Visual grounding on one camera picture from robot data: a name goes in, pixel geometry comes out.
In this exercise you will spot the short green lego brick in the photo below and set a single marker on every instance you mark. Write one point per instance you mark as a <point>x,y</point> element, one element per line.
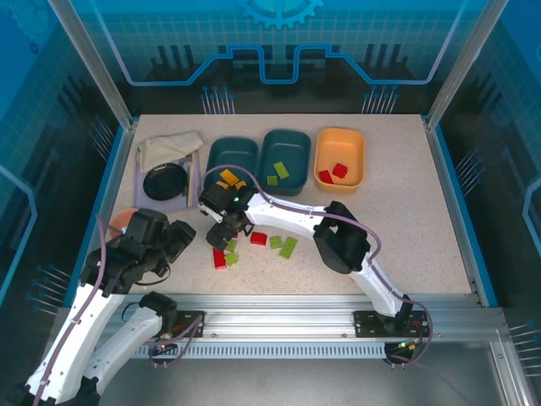
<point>272,180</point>
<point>231,259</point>
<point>275,242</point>
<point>232,246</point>

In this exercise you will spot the short orange lego brick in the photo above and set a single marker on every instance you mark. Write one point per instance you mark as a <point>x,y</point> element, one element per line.
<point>242,184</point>
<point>222,184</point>
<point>228,174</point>

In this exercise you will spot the long red lego brick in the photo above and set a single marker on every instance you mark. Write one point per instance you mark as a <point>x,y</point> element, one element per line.
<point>219,259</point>
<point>325,176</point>

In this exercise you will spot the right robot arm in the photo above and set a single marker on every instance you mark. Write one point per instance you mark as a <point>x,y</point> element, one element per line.
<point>287,213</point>

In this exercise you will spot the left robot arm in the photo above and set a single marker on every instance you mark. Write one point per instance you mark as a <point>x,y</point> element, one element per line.
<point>84,321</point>

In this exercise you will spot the pink bowl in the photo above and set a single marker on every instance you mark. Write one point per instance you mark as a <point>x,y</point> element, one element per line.
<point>120,220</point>

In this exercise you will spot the purple tray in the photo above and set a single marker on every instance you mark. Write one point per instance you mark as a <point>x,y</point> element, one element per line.
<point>141,203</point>

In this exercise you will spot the teal plastic container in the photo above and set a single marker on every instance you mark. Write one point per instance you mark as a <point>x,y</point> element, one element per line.
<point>291,152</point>
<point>230,154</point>

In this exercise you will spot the black plate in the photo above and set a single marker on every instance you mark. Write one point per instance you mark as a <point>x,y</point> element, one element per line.
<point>165,184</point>

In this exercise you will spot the beige cloth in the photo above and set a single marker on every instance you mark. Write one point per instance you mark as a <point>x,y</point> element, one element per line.
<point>169,148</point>

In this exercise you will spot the small circuit board with LED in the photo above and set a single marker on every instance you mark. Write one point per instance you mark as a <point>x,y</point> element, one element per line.
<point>162,346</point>
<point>408,347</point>

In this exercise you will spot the orange plastic container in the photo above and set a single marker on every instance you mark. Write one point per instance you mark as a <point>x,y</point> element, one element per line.
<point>338,146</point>

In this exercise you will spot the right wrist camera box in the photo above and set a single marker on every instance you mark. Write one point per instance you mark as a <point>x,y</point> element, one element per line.
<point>210,210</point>

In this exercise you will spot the blue table side rail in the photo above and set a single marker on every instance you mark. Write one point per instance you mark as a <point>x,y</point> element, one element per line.
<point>104,190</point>
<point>464,211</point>

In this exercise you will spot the aluminum mounting rail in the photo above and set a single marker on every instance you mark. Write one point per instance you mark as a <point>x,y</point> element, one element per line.
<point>274,315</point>

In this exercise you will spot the aluminum frame post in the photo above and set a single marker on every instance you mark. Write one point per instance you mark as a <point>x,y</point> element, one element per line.
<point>460,67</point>
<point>95,72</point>

